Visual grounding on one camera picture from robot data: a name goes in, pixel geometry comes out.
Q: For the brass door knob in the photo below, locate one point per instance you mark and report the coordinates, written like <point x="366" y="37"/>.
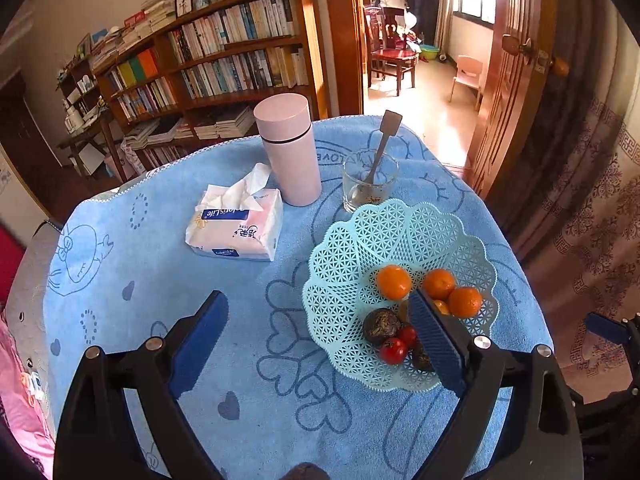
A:
<point x="557" y="65"/>

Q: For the dark passion fruit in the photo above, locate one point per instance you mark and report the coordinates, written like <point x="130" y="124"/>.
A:
<point x="422" y="359"/>
<point x="381" y="326"/>

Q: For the orange mandarin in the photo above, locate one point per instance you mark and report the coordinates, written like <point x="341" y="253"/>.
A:
<point x="465" y="302"/>
<point x="441" y="307"/>
<point x="393" y="281"/>
<point x="438" y="284"/>

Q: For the dark hanging clothes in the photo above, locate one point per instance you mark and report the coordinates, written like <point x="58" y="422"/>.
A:
<point x="422" y="7"/>

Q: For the pink cloth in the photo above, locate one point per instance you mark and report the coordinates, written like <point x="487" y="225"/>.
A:
<point x="25" y="410"/>

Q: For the white pink tissue pack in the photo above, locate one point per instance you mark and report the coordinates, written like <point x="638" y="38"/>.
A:
<point x="235" y="230"/>

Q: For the metal spoon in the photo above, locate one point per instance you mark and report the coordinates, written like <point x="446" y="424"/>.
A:
<point x="387" y="127"/>

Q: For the patterned brown curtain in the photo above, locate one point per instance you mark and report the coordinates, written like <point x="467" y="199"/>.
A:
<point x="585" y="210"/>

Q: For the pink thermos bottle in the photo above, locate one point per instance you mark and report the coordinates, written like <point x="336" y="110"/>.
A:
<point x="290" y="155"/>

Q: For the clear glass cup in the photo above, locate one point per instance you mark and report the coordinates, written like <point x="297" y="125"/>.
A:
<point x="387" y="180"/>

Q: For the wooden door frame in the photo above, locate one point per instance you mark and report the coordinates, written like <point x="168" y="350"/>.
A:
<point x="345" y="35"/>

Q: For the blue printed towel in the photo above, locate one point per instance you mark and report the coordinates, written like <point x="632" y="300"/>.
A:
<point x="150" y="260"/>

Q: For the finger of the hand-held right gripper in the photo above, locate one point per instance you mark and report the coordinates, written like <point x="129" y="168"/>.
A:
<point x="607" y="329"/>

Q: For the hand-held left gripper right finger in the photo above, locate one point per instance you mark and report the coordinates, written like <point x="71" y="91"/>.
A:
<point x="435" y="345"/>

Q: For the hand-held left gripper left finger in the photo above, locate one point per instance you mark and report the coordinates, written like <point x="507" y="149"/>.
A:
<point x="200" y="340"/>

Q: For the wooden door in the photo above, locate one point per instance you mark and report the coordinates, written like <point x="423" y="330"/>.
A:
<point x="505" y="110"/>

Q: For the stacks of magazines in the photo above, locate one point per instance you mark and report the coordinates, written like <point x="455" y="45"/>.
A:
<point x="200" y="127"/>

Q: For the light blue plastic basket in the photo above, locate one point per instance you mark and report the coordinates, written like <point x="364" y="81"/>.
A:
<point x="350" y="260"/>

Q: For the small picture frame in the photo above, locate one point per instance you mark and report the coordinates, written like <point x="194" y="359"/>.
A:
<point x="184" y="5"/>

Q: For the rows of books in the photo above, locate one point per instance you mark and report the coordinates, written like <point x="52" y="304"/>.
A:
<point x="240" y="65"/>

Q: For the red cherry tomato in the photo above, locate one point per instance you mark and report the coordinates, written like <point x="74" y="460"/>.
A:
<point x="407" y="335"/>
<point x="392" y="351"/>

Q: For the wooden bookshelf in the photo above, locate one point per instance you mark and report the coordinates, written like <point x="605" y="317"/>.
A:
<point x="312" y="50"/>

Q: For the green plastic basin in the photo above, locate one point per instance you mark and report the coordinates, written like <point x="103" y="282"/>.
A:
<point x="430" y="52"/>

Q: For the red wooden chair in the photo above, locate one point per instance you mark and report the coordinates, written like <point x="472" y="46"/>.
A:
<point x="392" y="55"/>

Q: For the pink plastic child chair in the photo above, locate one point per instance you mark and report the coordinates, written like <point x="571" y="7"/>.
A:
<point x="469" y="77"/>

